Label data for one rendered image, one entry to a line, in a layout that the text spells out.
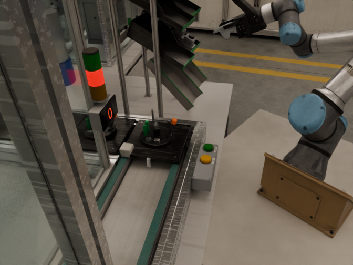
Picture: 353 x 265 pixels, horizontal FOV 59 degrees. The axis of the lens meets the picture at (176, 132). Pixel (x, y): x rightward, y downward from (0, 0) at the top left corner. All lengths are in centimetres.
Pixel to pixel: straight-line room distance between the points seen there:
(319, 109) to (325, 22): 414
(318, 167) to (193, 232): 47
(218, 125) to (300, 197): 60
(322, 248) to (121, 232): 64
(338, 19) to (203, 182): 425
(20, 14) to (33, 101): 5
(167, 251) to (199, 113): 88
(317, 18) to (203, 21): 169
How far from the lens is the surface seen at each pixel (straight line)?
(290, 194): 115
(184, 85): 150
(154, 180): 118
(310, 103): 103
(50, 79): 21
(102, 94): 100
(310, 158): 113
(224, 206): 117
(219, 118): 161
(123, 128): 138
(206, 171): 115
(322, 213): 113
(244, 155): 139
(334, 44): 132
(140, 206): 111
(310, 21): 512
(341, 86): 106
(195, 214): 114
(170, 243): 95
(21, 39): 19
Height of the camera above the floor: 175
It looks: 36 degrees down
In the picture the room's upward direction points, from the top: 2 degrees counter-clockwise
